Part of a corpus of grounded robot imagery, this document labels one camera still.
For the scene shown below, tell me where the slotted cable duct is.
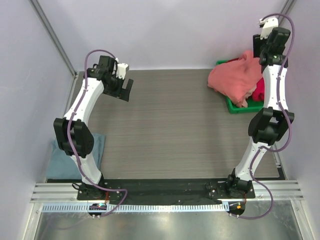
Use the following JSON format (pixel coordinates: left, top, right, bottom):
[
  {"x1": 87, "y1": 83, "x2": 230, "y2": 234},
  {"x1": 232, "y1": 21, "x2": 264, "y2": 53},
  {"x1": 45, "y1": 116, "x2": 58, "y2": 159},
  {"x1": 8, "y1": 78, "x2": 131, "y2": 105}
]
[{"x1": 42, "y1": 202, "x2": 229, "y2": 213}]

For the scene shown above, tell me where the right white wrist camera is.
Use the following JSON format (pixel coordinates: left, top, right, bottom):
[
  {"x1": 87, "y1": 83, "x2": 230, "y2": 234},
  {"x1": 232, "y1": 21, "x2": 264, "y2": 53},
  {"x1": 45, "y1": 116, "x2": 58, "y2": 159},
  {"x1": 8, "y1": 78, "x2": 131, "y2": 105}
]
[{"x1": 258, "y1": 17, "x2": 279, "y2": 40}]

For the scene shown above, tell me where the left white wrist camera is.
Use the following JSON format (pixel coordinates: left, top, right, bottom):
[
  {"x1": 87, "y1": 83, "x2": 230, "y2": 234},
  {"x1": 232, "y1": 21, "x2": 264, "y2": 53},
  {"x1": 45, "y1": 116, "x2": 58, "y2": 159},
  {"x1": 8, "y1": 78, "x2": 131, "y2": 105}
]
[{"x1": 116, "y1": 63, "x2": 130, "y2": 80}]

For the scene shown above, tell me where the salmon pink t-shirt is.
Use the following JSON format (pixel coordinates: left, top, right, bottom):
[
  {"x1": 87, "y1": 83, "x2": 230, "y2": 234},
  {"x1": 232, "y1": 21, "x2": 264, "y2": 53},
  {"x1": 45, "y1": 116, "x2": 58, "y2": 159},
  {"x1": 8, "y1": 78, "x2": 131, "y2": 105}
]
[{"x1": 207, "y1": 49, "x2": 263, "y2": 109}]

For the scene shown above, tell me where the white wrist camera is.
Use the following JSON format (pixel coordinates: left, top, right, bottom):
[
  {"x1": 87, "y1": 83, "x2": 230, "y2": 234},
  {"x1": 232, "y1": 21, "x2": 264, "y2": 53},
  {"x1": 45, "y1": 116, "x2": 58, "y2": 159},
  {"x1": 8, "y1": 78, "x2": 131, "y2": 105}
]
[
  {"x1": 116, "y1": 63, "x2": 130, "y2": 80},
  {"x1": 258, "y1": 17, "x2": 279, "y2": 40}
]

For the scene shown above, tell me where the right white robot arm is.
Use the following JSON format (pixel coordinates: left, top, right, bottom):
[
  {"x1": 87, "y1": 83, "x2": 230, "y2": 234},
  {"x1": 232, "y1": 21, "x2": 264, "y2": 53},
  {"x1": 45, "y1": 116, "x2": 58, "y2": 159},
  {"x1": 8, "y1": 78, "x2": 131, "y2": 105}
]
[{"x1": 222, "y1": 27, "x2": 295, "y2": 198}]

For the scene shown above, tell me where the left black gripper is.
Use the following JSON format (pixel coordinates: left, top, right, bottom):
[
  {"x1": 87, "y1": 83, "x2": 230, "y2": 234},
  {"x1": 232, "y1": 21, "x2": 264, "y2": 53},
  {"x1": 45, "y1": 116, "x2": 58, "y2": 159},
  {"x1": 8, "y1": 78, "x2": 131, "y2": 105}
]
[{"x1": 102, "y1": 73, "x2": 133, "y2": 102}]

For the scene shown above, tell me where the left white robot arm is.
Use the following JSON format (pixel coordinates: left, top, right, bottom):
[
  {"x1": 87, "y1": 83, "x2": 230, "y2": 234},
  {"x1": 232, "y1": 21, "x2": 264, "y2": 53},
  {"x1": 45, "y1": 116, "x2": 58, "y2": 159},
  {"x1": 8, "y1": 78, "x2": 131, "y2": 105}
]
[{"x1": 53, "y1": 55, "x2": 134, "y2": 200}]

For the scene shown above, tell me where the left aluminium corner post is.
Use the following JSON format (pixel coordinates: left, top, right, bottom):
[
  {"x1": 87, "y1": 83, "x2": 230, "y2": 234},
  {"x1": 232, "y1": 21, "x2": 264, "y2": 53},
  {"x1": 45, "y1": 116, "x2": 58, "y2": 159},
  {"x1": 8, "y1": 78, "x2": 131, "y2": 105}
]
[{"x1": 28, "y1": 0, "x2": 78, "y2": 80}]

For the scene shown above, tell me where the green plastic bin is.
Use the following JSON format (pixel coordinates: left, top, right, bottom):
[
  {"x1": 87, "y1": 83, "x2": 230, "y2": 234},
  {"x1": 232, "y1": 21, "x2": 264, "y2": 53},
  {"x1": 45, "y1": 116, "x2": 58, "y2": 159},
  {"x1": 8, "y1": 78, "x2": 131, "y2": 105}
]
[{"x1": 215, "y1": 59, "x2": 266, "y2": 115}]

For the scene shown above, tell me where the folded blue t-shirt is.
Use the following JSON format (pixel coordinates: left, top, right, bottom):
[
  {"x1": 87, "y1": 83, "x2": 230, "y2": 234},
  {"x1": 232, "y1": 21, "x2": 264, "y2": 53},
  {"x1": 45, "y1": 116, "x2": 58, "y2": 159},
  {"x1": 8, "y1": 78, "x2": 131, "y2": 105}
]
[{"x1": 46, "y1": 133, "x2": 106, "y2": 180}]

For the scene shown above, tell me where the red t-shirt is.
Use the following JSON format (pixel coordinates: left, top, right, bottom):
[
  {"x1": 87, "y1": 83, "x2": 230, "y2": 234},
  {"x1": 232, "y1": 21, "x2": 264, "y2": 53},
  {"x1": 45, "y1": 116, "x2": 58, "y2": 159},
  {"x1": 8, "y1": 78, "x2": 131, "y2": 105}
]
[{"x1": 251, "y1": 77, "x2": 265, "y2": 102}]

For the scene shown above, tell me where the aluminium front rail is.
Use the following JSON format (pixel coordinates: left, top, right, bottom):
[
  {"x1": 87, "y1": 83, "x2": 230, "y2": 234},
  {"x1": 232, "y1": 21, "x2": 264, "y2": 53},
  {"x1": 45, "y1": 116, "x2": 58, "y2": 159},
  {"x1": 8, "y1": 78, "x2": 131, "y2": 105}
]
[{"x1": 30, "y1": 180, "x2": 304, "y2": 203}]

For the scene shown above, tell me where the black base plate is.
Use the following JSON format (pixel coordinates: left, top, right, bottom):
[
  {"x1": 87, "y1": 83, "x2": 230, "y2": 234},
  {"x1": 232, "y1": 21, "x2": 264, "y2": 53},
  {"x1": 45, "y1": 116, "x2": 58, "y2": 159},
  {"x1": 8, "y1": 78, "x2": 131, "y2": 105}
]
[{"x1": 73, "y1": 177, "x2": 256, "y2": 206}]

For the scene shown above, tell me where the right aluminium corner post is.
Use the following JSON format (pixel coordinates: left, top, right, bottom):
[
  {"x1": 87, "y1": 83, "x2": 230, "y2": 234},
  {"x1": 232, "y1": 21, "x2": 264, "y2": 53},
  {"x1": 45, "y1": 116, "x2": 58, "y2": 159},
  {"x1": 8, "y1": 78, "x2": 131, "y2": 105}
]
[{"x1": 280, "y1": 0, "x2": 297, "y2": 16}]

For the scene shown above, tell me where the aluminium corner post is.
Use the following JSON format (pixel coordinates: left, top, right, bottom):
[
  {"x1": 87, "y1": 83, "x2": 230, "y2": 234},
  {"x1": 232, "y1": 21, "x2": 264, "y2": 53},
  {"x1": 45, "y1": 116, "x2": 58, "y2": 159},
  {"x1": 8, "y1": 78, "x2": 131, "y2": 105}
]
[
  {"x1": 28, "y1": 0, "x2": 78, "y2": 80},
  {"x1": 280, "y1": 0, "x2": 297, "y2": 16}
]

